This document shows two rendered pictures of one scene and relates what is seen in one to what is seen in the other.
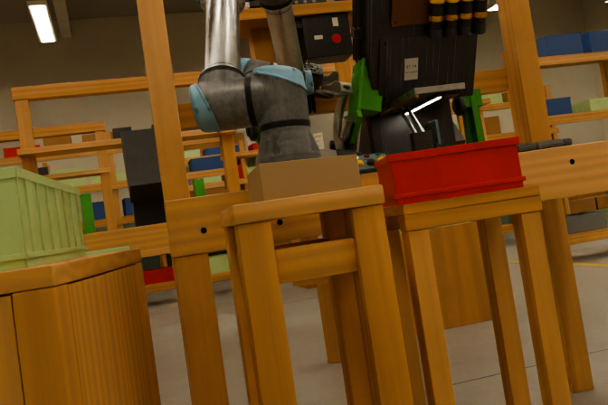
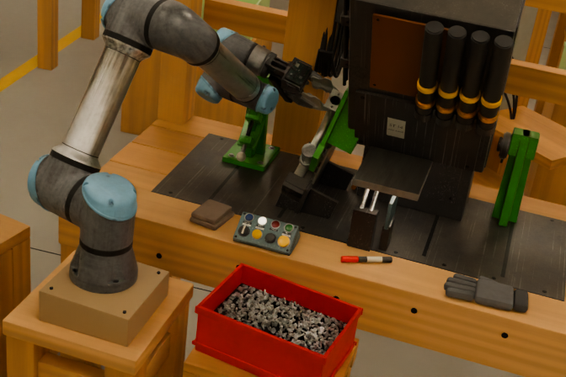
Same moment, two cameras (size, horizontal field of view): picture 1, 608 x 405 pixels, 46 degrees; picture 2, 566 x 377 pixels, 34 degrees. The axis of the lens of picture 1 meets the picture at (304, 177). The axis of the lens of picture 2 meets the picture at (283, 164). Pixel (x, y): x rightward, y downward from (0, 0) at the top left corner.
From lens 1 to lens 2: 170 cm
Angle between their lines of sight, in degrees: 39
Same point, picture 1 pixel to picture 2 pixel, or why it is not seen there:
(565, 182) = (485, 350)
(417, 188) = (216, 346)
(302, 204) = (60, 345)
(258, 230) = (22, 346)
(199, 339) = not seen: hidden behind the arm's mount
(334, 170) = (104, 323)
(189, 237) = (75, 233)
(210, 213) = not seen: hidden behind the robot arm
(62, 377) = not seen: outside the picture
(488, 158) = (290, 359)
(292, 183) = (66, 318)
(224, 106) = (49, 204)
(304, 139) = (104, 271)
